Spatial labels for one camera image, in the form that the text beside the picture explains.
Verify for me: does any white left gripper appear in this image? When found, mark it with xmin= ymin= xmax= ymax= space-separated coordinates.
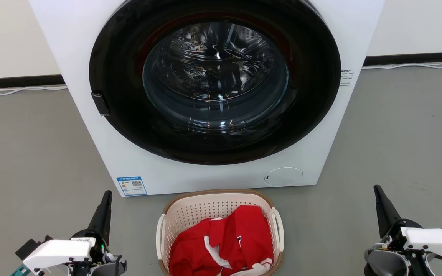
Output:
xmin=22 ymin=190 xmax=113 ymax=275

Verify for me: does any red and white garment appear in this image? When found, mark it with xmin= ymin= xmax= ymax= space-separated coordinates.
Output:
xmin=168 ymin=205 xmax=274 ymax=276

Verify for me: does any black door handle latch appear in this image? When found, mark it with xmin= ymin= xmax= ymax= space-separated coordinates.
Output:
xmin=91 ymin=92 xmax=110 ymax=116

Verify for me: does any white floor cable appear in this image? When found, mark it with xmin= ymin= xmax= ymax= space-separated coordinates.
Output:
xmin=362 ymin=61 xmax=442 ymax=70
xmin=0 ymin=86 xmax=68 ymax=95

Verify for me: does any white front-load washing machine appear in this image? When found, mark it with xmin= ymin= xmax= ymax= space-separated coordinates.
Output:
xmin=28 ymin=0 xmax=386 ymax=197

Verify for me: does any blue energy label sticker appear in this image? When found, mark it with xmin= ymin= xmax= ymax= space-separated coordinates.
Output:
xmin=116 ymin=176 xmax=148 ymax=197

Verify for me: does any beige perforated laundry basket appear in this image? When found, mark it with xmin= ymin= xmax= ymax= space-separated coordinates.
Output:
xmin=156 ymin=189 xmax=285 ymax=276

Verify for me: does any black round washer door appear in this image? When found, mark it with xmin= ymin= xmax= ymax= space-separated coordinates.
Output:
xmin=89 ymin=0 xmax=341 ymax=165

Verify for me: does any black baseboard strip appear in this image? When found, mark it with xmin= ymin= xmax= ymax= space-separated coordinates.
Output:
xmin=0 ymin=74 xmax=65 ymax=90
xmin=363 ymin=51 xmax=442 ymax=66

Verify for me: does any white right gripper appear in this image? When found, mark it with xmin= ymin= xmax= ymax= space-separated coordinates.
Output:
xmin=373 ymin=185 xmax=442 ymax=266

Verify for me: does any small white text sticker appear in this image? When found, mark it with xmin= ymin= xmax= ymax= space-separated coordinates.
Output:
xmin=339 ymin=69 xmax=354 ymax=88

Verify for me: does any round white filter cover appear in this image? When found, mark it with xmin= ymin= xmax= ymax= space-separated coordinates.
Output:
xmin=264 ymin=167 xmax=303 ymax=187

